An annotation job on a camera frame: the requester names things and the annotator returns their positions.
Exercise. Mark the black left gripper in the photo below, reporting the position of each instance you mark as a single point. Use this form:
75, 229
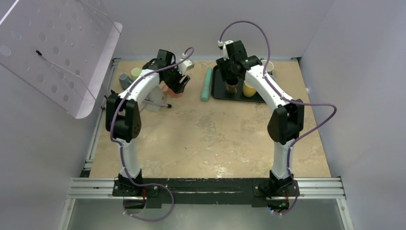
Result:
176, 86

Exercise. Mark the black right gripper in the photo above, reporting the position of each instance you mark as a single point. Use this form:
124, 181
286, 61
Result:
225, 74

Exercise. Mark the pink mug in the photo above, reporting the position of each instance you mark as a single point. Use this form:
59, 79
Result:
169, 92

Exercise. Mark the brown mug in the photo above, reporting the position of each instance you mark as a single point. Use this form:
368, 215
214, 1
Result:
232, 85

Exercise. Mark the yellow mug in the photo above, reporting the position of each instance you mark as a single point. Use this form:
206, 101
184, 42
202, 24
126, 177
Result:
248, 90

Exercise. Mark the dark teal hexagonal mug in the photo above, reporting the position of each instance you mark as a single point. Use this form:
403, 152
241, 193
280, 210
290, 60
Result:
125, 81

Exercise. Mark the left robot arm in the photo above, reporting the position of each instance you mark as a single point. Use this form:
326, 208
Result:
123, 119

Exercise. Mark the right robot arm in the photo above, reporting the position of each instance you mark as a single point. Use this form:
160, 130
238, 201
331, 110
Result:
287, 118

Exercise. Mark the light green mug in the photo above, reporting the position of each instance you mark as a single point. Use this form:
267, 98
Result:
135, 73

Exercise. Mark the black plastic tray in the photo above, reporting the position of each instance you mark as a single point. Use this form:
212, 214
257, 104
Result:
218, 90

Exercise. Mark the white cup on table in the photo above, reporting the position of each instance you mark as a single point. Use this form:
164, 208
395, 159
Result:
269, 66

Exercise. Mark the clear perforated acrylic panel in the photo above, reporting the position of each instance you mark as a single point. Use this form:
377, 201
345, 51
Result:
60, 47

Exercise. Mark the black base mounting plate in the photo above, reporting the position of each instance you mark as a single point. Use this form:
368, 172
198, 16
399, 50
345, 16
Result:
256, 192

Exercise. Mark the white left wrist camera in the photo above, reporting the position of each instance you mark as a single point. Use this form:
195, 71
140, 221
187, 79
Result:
185, 66

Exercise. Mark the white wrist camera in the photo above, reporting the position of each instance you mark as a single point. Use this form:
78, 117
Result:
185, 66
224, 45

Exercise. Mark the small camera tripod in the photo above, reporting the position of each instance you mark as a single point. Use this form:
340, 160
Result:
147, 101

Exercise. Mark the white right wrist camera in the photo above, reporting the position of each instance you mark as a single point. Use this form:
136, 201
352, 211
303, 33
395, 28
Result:
224, 45

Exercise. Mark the aluminium frame rail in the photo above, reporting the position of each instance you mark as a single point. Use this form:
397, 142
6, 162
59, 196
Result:
205, 166

